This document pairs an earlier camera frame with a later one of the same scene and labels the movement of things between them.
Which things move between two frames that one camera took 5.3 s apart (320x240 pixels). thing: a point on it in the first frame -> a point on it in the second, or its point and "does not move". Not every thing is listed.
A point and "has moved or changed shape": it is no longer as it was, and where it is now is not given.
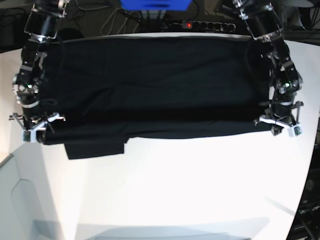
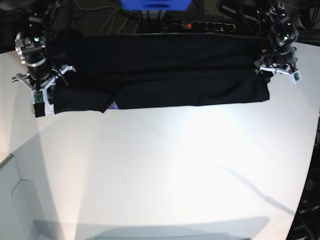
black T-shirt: (106, 91) has moved or changed shape
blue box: (155, 5) does not move
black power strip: (205, 25) does not move
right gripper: (284, 113) -> (284, 62)
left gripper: (34, 122) -> (41, 76)
